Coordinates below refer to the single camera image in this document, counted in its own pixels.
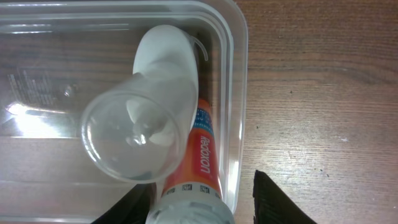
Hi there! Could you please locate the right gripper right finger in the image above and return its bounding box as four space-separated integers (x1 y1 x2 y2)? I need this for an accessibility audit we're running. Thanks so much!
252 170 316 224

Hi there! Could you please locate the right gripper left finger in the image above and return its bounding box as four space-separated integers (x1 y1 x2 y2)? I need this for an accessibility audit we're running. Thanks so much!
91 183 155 224

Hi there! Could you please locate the orange Redoxon tube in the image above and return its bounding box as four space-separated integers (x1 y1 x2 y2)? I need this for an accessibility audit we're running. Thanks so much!
146 99 234 224

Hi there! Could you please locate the white nasal spray bottle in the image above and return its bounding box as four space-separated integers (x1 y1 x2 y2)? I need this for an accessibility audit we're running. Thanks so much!
81 25 198 184

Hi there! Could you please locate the clear plastic container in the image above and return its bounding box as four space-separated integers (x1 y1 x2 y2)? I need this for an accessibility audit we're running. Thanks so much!
1 1 248 223

